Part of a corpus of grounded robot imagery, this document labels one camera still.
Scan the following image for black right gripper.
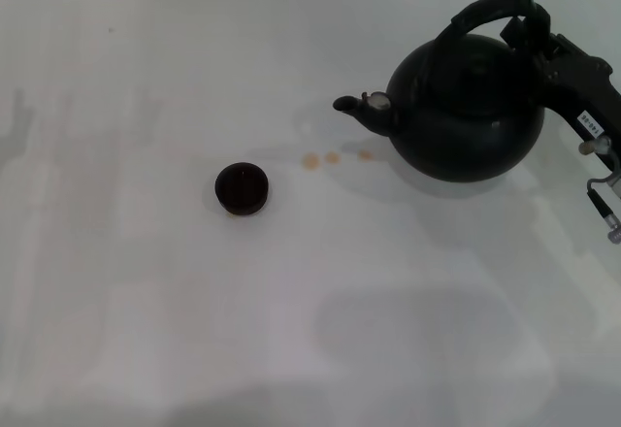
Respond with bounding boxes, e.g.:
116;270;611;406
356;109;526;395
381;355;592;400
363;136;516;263
499;5;621;156

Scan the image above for black round teapot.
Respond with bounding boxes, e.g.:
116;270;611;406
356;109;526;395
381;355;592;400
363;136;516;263
332;0;555;184

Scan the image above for small dark teacup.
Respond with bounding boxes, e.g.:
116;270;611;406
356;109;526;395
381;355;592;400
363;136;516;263
214;161;271;217

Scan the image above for grey gripper cable with connector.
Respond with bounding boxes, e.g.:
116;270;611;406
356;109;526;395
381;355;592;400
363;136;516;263
578;134;621;246

